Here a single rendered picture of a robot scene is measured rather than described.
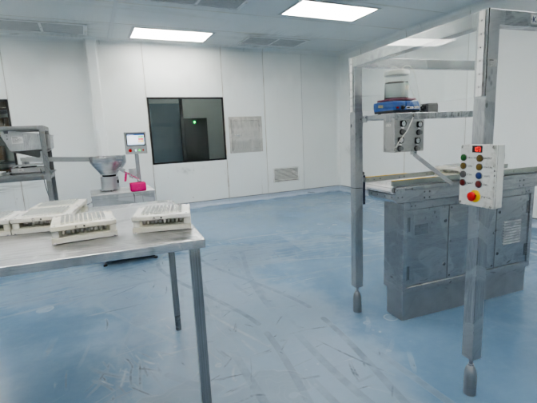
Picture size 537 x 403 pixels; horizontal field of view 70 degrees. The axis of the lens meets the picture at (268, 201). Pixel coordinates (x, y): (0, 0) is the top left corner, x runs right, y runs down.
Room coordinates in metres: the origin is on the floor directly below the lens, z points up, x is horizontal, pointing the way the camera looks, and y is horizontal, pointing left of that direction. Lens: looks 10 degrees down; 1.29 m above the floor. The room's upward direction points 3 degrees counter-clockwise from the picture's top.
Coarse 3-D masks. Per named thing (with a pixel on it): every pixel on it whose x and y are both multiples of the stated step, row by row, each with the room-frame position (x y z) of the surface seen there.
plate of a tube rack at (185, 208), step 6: (186, 204) 1.85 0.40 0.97; (138, 210) 1.74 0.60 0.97; (186, 210) 1.68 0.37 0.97; (138, 216) 1.60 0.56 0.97; (144, 216) 1.60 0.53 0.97; (150, 216) 1.60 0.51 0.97; (156, 216) 1.60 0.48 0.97; (162, 216) 1.60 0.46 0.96; (168, 216) 1.61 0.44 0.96; (174, 216) 1.61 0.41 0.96; (180, 216) 1.62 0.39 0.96; (186, 216) 1.62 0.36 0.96
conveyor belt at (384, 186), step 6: (504, 174) 2.64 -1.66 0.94; (510, 174) 2.66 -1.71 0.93; (390, 180) 2.61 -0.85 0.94; (456, 180) 2.49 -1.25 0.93; (366, 186) 2.55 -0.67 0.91; (372, 186) 2.48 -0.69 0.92; (378, 186) 2.43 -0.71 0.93; (384, 186) 2.38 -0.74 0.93; (390, 186) 2.33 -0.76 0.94; (396, 186) 2.33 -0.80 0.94; (402, 186) 2.34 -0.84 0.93; (384, 192) 2.37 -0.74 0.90; (390, 192) 2.31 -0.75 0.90
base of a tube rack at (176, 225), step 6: (162, 222) 1.66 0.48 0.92; (174, 222) 1.65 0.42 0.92; (180, 222) 1.65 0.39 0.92; (138, 228) 1.58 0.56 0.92; (144, 228) 1.59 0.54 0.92; (150, 228) 1.59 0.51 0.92; (156, 228) 1.60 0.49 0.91; (162, 228) 1.60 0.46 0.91; (168, 228) 1.61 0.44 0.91; (174, 228) 1.61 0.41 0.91; (180, 228) 1.62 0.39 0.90; (186, 228) 1.62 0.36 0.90
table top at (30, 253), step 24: (120, 216) 1.99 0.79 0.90; (0, 240) 1.58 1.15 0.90; (24, 240) 1.56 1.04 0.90; (48, 240) 1.54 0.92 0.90; (96, 240) 1.51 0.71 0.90; (120, 240) 1.49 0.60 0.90; (144, 240) 1.47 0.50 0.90; (168, 240) 1.45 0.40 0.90; (192, 240) 1.44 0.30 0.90; (0, 264) 1.24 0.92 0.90; (24, 264) 1.24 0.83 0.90; (48, 264) 1.26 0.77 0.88; (72, 264) 1.28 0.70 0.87
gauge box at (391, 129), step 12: (384, 120) 2.34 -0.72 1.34; (396, 120) 2.27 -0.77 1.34; (408, 120) 2.30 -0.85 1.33; (420, 120) 2.33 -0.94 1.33; (384, 132) 2.35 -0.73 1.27; (396, 132) 2.27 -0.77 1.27; (408, 132) 2.30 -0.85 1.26; (384, 144) 2.35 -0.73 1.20; (396, 144) 2.27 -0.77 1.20; (408, 144) 2.30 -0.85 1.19; (420, 144) 2.33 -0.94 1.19
